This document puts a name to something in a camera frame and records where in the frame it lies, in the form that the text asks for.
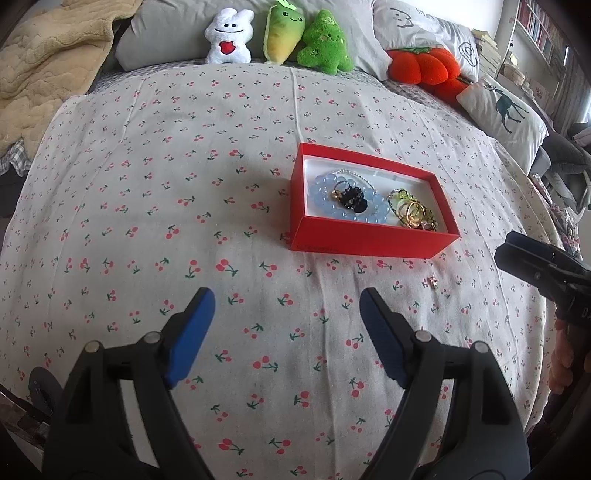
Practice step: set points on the beige fleece blanket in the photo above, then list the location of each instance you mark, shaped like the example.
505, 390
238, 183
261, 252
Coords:
46, 60

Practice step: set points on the floral quilted cloth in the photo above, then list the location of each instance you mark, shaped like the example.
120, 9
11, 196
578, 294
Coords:
568, 230

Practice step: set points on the white bookshelf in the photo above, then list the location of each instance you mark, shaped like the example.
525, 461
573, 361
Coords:
540, 27

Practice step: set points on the plaid cloth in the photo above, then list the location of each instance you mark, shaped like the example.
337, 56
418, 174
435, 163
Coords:
16, 157

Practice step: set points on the red cardboard box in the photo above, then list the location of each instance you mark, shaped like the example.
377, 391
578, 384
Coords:
369, 240

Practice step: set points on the gold hoop earring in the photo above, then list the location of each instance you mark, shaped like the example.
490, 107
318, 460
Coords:
420, 210
404, 217

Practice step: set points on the white doodle pillow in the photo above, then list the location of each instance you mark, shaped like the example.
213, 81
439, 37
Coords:
429, 23

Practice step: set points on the white bunny plush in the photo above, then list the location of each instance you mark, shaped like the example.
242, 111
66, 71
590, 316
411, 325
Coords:
228, 37

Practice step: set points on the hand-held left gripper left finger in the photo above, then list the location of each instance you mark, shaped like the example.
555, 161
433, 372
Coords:
189, 341

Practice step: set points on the white deer print pillow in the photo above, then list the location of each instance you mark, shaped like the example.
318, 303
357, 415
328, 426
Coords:
498, 110

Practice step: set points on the small stud earring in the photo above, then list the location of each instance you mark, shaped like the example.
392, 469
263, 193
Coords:
434, 281

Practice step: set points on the woven basket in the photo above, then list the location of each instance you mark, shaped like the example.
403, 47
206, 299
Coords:
512, 73

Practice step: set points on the green tree plush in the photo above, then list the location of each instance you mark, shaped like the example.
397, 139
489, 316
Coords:
323, 46

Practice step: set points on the yellow-green carrot plush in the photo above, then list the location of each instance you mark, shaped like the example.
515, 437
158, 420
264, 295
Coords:
281, 32

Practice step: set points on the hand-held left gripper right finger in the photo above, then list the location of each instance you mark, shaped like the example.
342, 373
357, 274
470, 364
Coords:
383, 341

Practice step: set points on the grey chair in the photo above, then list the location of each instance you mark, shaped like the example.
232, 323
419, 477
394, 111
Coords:
563, 152

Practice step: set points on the orange pumpkin plush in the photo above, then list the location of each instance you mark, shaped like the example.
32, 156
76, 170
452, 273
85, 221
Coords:
425, 67

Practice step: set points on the person's right hand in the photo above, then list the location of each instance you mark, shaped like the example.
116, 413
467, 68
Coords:
561, 360

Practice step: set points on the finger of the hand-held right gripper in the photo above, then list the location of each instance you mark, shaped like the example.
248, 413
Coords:
521, 263
531, 244

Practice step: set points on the cherry print bedsheet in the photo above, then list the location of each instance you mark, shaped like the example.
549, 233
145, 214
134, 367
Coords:
184, 161

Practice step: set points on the stack of books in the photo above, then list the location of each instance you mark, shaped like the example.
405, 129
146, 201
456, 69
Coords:
487, 50

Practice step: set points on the grey pillow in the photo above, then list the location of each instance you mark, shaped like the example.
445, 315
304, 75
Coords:
161, 37

